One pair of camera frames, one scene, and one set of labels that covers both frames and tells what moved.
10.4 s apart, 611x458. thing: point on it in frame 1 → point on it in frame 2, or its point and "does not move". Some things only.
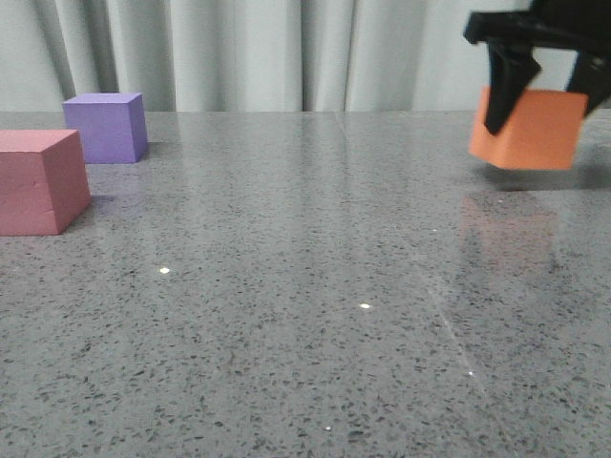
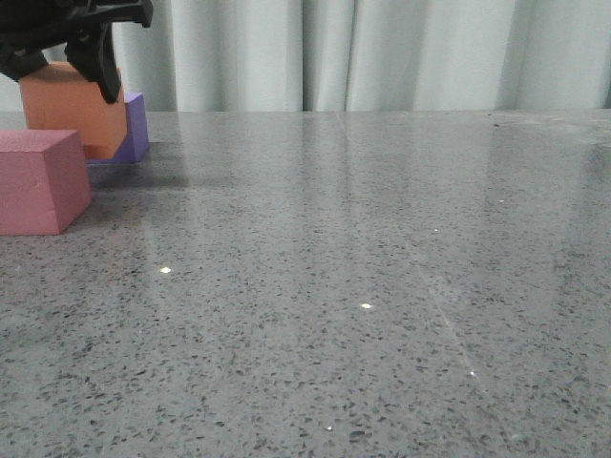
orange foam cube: [540, 133] → [55, 97]
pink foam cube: [44, 181] does not move
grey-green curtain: [256, 55] does not move
